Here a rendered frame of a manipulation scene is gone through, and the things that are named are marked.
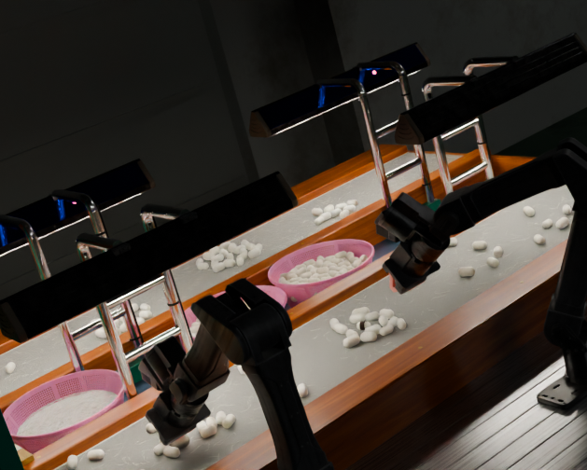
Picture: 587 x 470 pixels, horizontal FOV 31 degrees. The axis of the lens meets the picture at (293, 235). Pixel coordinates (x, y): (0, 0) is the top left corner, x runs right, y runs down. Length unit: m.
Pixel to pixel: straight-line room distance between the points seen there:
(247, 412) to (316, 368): 0.18
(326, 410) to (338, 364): 0.23
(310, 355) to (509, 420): 0.46
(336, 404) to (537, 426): 0.35
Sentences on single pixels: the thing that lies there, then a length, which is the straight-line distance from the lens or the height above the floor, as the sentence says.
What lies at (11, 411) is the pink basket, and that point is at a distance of 2.30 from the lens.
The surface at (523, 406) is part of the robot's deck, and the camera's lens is 1.94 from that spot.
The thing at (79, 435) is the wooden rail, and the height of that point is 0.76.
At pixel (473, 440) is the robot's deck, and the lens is 1.87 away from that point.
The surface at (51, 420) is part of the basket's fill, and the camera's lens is 2.25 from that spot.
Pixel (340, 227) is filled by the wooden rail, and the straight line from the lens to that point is 2.75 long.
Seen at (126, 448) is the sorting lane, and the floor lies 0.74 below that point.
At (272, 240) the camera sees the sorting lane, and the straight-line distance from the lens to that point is 2.87.
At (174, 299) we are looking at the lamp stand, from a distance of 2.16.
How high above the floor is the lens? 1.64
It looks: 18 degrees down
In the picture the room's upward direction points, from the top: 15 degrees counter-clockwise
